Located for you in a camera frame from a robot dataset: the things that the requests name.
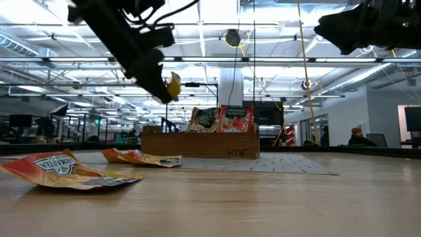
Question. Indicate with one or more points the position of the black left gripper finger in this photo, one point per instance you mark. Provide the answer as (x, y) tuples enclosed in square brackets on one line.
[(154, 82)]

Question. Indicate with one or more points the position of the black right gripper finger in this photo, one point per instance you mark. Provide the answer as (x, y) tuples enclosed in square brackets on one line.
[(345, 29)]

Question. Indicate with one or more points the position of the orange mango tea packet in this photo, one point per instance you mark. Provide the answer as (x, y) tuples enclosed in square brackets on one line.
[(141, 158), (49, 169), (175, 86)]

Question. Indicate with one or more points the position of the beige tea packet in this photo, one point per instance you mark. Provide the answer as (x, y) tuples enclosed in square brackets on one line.
[(204, 120)]

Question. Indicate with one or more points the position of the wooden compartment tea box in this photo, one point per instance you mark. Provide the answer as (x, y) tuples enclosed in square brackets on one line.
[(204, 145)]

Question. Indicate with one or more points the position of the red strawberry tea packet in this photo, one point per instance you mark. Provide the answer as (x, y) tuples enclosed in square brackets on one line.
[(237, 120)]

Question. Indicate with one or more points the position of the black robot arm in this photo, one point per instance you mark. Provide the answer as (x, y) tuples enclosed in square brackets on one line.
[(169, 125)]

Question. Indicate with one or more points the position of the black monitor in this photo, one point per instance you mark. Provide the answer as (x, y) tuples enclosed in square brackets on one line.
[(412, 118)]

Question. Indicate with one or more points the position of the person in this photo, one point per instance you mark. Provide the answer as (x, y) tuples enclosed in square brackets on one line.
[(358, 140)]

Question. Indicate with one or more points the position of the grey office chair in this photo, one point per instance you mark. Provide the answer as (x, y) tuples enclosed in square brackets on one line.
[(378, 138)]

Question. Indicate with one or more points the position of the large black screen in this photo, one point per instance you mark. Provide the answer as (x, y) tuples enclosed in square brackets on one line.
[(268, 113)]

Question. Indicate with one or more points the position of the small dark monitor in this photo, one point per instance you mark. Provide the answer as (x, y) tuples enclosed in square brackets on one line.
[(20, 120)]

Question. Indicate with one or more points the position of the grey woven placemat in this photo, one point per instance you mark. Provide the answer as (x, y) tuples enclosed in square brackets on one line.
[(279, 164)]

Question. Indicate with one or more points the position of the red white striped post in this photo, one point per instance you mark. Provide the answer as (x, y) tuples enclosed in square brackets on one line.
[(290, 135)]

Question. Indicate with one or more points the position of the black aluminium table frame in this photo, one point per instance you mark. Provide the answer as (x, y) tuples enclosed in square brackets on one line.
[(329, 148)]

